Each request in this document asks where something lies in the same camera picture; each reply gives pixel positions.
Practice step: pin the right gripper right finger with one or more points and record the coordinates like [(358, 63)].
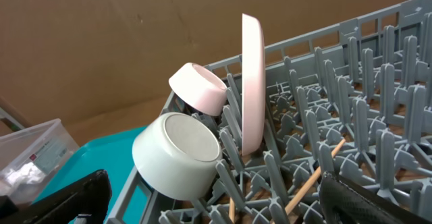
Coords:
[(343, 201)]

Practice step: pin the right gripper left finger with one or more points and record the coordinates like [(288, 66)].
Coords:
[(85, 201)]

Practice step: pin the wooden chopstick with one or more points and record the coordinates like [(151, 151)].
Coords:
[(232, 210), (325, 162)]

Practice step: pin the white napkin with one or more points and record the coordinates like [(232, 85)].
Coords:
[(29, 173)]

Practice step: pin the grey shallow bowl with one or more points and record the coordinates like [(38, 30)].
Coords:
[(176, 155)]

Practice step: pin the pink bowl with rice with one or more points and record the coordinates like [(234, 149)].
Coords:
[(199, 88)]

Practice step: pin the large white plate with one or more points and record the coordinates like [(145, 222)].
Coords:
[(253, 84)]

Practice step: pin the grey dishwasher rack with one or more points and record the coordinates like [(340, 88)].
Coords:
[(373, 91)]

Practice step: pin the teal serving tray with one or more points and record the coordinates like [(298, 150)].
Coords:
[(112, 153)]

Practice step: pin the clear plastic bin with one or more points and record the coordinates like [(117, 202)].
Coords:
[(48, 145)]

